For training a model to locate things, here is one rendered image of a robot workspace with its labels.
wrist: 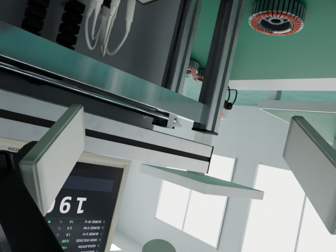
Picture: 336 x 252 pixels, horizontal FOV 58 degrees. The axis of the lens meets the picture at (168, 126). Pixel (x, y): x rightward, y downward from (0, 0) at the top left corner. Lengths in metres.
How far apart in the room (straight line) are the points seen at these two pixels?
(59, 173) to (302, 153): 0.13
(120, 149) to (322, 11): 0.51
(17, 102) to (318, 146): 0.26
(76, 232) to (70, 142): 0.25
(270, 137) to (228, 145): 0.85
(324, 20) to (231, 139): 5.09
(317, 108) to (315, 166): 1.50
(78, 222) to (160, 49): 0.36
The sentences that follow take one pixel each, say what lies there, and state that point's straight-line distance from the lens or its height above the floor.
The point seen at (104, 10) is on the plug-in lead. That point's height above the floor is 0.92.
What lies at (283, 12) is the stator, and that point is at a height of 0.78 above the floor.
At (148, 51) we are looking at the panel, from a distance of 0.59.
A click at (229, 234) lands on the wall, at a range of 5.67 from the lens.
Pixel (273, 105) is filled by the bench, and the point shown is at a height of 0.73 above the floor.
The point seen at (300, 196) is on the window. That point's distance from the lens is 5.04.
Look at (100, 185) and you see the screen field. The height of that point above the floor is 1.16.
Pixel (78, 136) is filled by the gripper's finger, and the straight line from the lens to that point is 0.19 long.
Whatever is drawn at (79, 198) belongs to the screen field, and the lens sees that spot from 0.40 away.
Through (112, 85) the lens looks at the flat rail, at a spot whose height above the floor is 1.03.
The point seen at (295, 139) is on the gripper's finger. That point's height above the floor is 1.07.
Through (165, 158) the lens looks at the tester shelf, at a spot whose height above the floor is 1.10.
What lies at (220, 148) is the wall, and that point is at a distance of 5.88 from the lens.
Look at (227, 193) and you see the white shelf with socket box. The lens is 1.09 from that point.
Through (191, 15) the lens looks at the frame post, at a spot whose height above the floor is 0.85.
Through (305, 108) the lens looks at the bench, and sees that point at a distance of 1.69.
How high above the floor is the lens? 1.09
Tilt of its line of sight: 4 degrees down
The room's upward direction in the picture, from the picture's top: 167 degrees counter-clockwise
